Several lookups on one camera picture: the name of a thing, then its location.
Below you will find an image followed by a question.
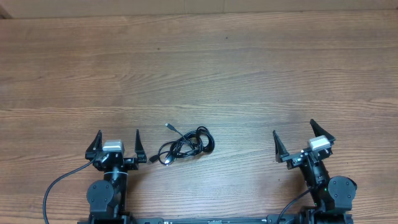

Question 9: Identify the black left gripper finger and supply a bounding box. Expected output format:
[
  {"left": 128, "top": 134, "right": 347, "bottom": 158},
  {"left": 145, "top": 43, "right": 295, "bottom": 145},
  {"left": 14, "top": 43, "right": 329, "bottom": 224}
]
[
  {"left": 134, "top": 129, "right": 147, "bottom": 162},
  {"left": 86, "top": 130, "right": 102, "bottom": 152}
]

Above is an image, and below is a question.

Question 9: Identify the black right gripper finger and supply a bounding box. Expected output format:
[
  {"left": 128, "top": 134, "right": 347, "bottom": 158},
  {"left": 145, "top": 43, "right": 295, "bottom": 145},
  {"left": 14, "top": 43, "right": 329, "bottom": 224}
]
[
  {"left": 310, "top": 119, "right": 336, "bottom": 143},
  {"left": 272, "top": 130, "right": 290, "bottom": 162}
]

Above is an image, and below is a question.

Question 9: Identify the thick black USB cable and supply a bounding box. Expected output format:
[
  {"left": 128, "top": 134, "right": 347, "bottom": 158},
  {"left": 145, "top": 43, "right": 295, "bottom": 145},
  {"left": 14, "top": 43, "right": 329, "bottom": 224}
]
[{"left": 147, "top": 126, "right": 216, "bottom": 166}]

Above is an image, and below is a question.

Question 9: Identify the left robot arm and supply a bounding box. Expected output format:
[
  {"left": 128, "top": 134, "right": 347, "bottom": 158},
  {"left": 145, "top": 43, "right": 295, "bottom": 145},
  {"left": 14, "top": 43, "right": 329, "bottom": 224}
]
[{"left": 85, "top": 131, "right": 147, "bottom": 224}]

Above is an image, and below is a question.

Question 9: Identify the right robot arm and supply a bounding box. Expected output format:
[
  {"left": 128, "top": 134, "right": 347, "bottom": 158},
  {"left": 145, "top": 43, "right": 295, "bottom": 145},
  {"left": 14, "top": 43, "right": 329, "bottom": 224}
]
[{"left": 272, "top": 119, "right": 358, "bottom": 224}]

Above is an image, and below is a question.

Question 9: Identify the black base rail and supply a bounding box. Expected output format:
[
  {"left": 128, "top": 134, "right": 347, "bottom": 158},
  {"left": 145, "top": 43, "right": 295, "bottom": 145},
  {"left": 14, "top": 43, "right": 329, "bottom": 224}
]
[{"left": 131, "top": 214, "right": 279, "bottom": 224}]

